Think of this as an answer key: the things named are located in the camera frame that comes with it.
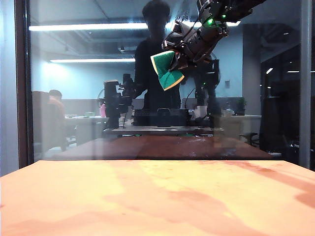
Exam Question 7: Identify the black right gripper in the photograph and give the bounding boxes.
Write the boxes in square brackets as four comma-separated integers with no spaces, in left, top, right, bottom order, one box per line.
[161,24,229,72]

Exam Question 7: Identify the green and yellow sponge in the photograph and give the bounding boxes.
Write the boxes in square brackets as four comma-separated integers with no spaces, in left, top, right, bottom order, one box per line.
[150,50,185,91]

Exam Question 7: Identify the large glass window pane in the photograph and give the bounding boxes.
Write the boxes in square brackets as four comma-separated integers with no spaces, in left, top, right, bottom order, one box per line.
[29,0,302,162]

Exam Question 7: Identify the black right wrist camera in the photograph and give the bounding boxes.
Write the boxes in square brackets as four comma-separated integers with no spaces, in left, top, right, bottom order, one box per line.
[171,21,195,40]

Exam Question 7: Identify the grey window frame post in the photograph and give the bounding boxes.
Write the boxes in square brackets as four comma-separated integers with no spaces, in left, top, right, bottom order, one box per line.
[299,0,315,171]

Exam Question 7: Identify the dark brown window frame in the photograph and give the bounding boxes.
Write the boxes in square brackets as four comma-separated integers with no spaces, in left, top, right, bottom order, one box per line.
[14,0,34,170]

